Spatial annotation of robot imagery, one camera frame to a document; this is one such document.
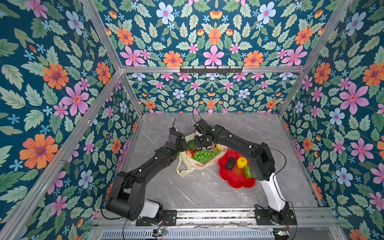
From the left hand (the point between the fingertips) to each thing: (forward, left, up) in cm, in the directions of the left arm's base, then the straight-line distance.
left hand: (186, 139), depth 88 cm
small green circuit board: (-44, +12, -13) cm, 48 cm away
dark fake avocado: (-13, -26, -10) cm, 31 cm away
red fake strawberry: (-4, -2, -10) cm, 11 cm away
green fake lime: (0, -2, -7) cm, 7 cm away
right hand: (0, -6, -4) cm, 7 cm away
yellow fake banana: (-1, -21, -11) cm, 23 cm away
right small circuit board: (-48, -44, -14) cm, 67 cm away
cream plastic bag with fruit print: (-13, -2, -8) cm, 15 cm away
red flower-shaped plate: (-18, -22, -13) cm, 31 cm away
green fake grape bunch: (-7, -11, -11) cm, 17 cm away
